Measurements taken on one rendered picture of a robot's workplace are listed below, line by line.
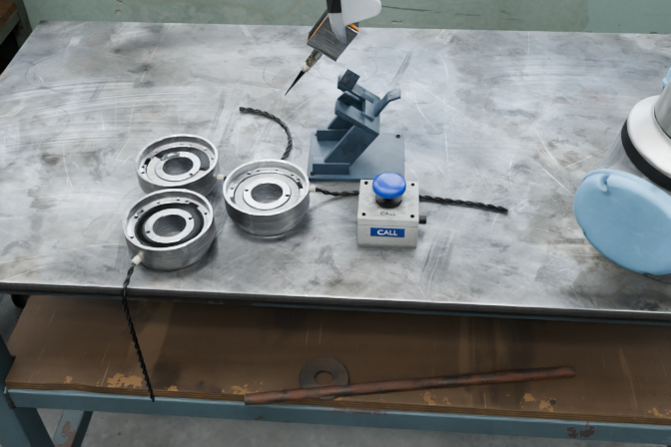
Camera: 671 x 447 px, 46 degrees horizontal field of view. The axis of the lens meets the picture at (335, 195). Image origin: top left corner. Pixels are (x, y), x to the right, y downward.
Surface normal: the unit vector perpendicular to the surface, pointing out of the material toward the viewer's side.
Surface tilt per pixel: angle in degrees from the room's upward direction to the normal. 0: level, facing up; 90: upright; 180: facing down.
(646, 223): 98
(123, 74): 0
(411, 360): 0
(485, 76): 0
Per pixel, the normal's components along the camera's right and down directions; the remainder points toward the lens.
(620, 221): -0.66, 0.59
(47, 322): -0.02, -0.75
